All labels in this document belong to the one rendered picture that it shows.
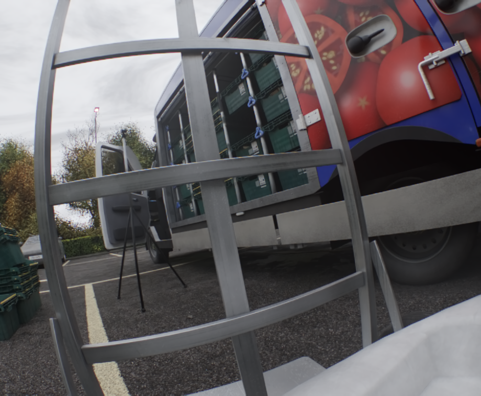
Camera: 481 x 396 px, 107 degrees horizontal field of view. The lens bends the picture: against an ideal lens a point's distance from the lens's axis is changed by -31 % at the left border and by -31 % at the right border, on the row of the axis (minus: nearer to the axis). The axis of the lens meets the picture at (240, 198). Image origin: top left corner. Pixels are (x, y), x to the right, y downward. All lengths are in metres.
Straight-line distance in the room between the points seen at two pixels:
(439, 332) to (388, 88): 1.12
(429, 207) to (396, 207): 0.17
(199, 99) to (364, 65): 1.04
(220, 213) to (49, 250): 0.27
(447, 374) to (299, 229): 1.39
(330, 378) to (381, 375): 0.05
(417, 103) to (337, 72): 0.46
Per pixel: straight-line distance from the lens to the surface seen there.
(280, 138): 1.89
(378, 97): 1.30
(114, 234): 4.10
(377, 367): 0.26
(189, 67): 0.49
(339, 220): 1.41
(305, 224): 1.56
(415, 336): 0.31
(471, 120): 1.19
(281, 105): 1.90
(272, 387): 0.83
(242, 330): 0.43
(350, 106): 1.36
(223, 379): 0.93
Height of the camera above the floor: 0.52
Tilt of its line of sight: 5 degrees up
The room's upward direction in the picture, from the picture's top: 11 degrees counter-clockwise
